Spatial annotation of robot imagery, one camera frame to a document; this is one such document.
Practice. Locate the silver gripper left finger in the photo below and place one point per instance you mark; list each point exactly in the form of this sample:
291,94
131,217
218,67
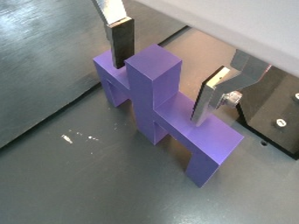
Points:
119,28

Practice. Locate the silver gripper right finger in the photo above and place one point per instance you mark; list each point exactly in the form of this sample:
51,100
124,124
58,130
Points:
219,90

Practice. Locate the purple three-legged block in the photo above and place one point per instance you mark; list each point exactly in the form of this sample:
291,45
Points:
147,81

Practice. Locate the black angled bracket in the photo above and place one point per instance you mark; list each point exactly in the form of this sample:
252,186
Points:
269,110

